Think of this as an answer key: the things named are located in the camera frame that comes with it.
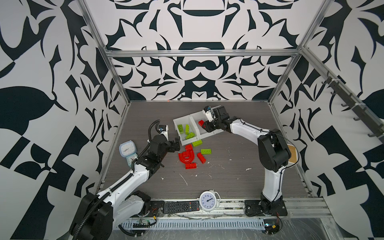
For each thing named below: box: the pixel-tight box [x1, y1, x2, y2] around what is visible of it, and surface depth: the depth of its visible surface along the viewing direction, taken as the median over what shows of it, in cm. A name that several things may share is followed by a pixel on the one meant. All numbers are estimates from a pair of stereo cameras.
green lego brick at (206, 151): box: [200, 148, 212, 155], surface depth 96 cm
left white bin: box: [172, 114, 199, 146], surface depth 102 cm
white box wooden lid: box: [286, 143, 298, 164], surface depth 89 cm
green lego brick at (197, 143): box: [192, 139, 203, 147], surface depth 98 cm
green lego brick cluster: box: [185, 132, 195, 140], surface depth 102 cm
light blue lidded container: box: [119, 140, 137, 158], surface depth 93 cm
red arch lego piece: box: [178, 150, 195, 164], surface depth 93 cm
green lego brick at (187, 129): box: [185, 124, 190, 135], surface depth 103 cm
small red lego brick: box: [184, 144, 194, 152], surface depth 96 cm
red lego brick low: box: [185, 162, 197, 170], surface depth 89 cm
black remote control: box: [163, 200, 200, 214], surface depth 76 cm
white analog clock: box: [199, 189, 221, 213], surface depth 76 cm
